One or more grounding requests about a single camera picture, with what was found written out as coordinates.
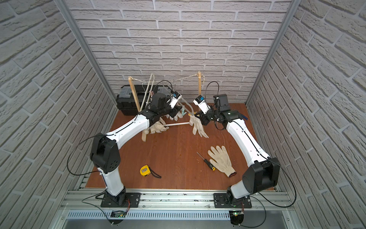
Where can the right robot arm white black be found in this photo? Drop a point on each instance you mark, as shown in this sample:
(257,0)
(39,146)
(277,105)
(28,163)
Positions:
(263,171)

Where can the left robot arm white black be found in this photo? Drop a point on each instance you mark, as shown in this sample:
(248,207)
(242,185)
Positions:
(105,153)

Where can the yellow black screwdriver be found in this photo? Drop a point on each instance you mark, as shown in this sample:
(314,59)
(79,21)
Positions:
(209,164)

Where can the white glove yellow cuff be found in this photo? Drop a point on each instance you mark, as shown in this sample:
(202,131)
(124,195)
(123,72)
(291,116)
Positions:
(176,117)
(197,126)

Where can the white glove red cuff right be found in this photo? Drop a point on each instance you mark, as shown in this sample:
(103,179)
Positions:
(221,161)

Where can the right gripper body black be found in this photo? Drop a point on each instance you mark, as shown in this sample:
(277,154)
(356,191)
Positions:
(211,116)

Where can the black plastic toolbox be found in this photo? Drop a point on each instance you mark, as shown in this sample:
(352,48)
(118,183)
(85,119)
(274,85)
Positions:
(125,100)

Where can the white plastic clip hanger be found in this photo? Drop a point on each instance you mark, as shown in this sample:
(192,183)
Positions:
(148,92)

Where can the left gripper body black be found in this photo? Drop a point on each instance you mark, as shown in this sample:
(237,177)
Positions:
(174,111)

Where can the teal clothes clip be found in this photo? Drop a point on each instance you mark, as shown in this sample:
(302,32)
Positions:
(183,110)

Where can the yellow tape measure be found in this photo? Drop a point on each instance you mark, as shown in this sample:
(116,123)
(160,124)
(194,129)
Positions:
(146,170)

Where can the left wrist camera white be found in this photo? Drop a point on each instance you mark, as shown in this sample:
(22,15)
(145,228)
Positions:
(176,96)

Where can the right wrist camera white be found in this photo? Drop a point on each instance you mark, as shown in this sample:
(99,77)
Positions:
(201,103)

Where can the wooden drying rack frame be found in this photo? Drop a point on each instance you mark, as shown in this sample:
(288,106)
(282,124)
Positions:
(201,80)

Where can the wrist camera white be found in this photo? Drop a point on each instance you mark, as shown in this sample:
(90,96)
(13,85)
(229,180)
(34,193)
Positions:
(201,103)
(176,96)

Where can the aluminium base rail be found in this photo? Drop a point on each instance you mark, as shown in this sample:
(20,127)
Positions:
(170,204)

